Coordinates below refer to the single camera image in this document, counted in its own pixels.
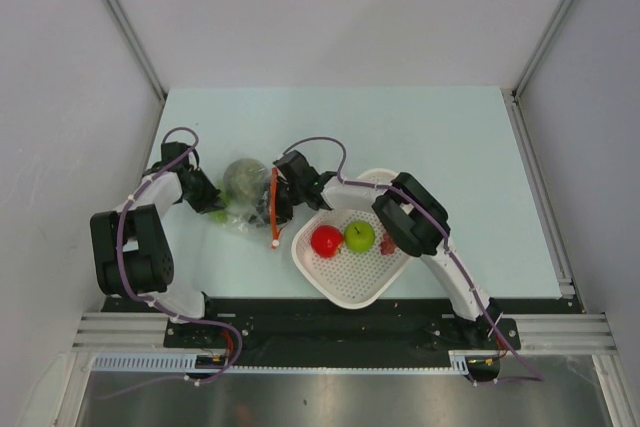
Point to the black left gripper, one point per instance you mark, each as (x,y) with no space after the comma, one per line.
(211,201)

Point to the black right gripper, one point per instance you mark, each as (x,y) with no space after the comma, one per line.
(284,214)

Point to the green fake grapes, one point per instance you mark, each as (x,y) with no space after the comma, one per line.
(225,215)

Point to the green netted fake melon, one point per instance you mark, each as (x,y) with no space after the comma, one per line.
(245,179)

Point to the clear zip top bag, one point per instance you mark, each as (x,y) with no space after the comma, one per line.
(256,219)

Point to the red fake apple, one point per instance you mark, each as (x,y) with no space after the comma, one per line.
(326,241)

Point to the green fake apple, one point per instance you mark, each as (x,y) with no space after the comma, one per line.
(359,236)

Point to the red fake grapes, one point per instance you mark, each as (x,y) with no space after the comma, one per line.
(387,246)

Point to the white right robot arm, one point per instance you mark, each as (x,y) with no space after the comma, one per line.
(416,222)

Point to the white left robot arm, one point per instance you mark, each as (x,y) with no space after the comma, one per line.
(131,252)

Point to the white perforated plastic basket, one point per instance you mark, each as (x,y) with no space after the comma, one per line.
(350,280)

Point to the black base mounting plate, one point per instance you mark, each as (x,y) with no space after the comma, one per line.
(430,322)

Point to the white slotted cable duct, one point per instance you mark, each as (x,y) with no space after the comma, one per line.
(142,362)

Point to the aluminium frame rail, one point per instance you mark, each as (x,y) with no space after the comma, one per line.
(569,327)

